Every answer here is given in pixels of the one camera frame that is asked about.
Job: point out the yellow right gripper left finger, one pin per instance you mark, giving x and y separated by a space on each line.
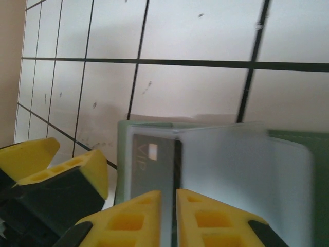
151 218

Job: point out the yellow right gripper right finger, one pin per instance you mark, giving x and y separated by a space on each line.
185 221

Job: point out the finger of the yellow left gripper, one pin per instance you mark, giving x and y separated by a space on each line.
95 169
25 159

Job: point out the black VIP credit card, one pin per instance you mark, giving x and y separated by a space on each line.
144 175

